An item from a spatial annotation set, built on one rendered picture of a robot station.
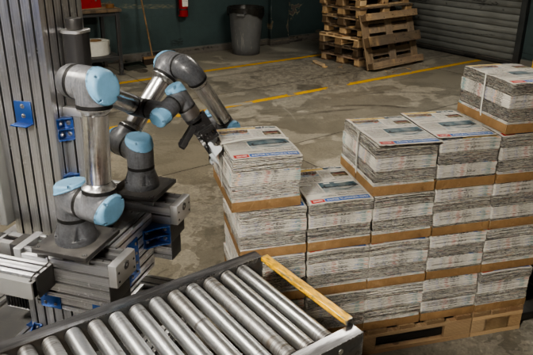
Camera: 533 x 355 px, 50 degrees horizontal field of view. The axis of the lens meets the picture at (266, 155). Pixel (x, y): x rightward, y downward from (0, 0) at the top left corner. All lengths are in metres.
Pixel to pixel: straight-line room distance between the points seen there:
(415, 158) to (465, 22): 7.68
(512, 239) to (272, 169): 1.26
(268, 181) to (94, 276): 0.73
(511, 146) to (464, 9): 7.48
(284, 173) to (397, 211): 0.57
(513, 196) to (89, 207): 1.85
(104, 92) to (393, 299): 1.62
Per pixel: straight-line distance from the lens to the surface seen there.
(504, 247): 2.94
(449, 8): 10.24
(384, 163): 2.41
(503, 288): 3.08
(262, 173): 2.22
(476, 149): 2.60
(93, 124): 1.91
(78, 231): 2.14
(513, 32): 9.60
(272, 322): 1.77
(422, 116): 2.79
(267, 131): 2.47
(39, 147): 2.31
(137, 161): 2.48
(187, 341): 1.69
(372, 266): 2.62
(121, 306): 1.85
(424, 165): 2.50
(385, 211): 2.52
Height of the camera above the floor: 1.86
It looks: 21 degrees down
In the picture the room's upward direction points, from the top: 1 degrees clockwise
